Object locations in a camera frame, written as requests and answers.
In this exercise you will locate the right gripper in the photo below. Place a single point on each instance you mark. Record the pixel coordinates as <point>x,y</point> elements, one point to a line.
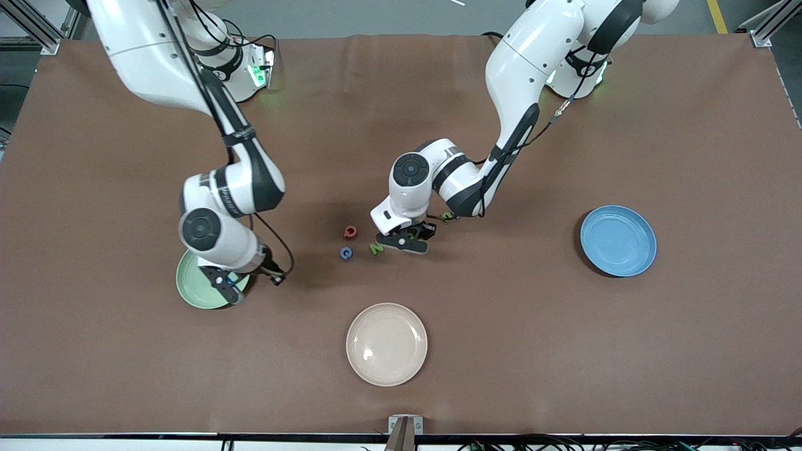
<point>265,265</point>

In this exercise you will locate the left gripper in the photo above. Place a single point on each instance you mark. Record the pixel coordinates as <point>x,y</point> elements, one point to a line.
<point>425,230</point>

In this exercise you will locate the green capital letter N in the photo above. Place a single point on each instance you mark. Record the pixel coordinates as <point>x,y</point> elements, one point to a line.
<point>376,248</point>

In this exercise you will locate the blue capital letter C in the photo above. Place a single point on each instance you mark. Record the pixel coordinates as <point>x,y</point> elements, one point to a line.
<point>346,253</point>

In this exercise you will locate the red capital letter Q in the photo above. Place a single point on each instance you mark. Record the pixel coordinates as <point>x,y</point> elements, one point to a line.
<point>351,232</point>

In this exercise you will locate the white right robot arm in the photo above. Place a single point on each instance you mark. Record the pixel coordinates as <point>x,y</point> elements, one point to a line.
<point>144,56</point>

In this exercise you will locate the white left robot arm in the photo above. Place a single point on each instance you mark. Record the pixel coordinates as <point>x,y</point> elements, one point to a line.
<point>526,56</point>

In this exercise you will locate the green plate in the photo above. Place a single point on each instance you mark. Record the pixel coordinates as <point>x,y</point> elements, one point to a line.
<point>194,288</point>

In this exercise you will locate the cream plate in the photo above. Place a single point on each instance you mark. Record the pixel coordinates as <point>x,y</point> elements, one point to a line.
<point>386,344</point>

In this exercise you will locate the blue plate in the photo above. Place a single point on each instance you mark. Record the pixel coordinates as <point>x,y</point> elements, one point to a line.
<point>617,241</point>

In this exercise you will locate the grey-brown tapered pole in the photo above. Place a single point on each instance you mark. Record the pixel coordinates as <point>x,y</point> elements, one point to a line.
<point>401,441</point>

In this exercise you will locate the silver metal bracket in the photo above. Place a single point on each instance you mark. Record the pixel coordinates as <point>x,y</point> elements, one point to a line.
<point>405,425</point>

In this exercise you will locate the aluminium frame profile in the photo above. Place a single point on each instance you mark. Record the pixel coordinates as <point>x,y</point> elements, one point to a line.
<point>37,28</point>
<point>764,25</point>

